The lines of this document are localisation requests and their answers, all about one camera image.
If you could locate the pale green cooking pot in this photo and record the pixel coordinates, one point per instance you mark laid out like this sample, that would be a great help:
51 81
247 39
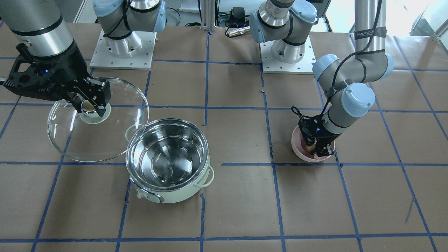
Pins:
168 161

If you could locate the brown egg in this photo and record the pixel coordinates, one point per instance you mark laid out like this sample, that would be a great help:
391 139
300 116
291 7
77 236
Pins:
309 149

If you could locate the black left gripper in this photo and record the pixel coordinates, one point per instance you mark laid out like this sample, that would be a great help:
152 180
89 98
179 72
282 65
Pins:
327 135

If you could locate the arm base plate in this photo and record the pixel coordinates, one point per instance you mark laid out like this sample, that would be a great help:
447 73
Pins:
132 53
281 58

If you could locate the aluminium frame post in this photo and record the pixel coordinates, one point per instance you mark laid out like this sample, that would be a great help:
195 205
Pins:
208 13

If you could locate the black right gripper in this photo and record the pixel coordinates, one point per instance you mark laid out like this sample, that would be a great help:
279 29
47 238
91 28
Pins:
65 67

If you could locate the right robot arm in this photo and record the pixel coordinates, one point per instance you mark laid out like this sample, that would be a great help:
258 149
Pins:
41 26

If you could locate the glass pot lid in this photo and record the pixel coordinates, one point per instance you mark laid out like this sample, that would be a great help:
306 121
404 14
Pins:
88 137

